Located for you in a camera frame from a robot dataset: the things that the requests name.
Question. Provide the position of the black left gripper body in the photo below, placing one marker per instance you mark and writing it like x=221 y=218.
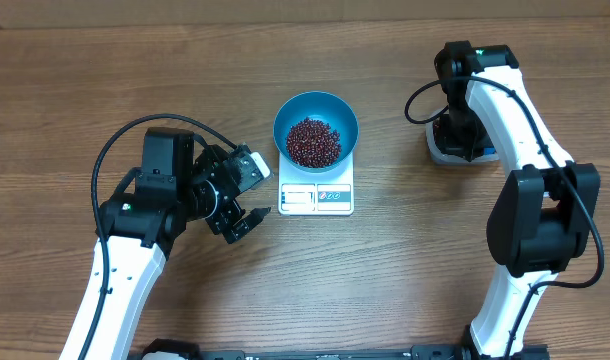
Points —
x=221 y=219

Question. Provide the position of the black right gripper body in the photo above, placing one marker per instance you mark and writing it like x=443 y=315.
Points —
x=462 y=131

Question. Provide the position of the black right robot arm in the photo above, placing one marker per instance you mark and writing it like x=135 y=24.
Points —
x=540 y=219

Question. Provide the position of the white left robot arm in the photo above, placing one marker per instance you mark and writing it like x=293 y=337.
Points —
x=180 y=179

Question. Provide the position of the white digital kitchen scale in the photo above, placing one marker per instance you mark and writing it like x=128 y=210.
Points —
x=303 y=193

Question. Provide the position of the red beans in bowl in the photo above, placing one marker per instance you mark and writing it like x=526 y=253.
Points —
x=313 y=144

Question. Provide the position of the teal metal bowl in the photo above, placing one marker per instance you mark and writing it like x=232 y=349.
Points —
x=317 y=105

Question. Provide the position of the clear plastic container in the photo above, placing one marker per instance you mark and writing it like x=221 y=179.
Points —
x=445 y=159

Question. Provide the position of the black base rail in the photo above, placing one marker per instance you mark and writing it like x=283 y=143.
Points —
x=172 y=349

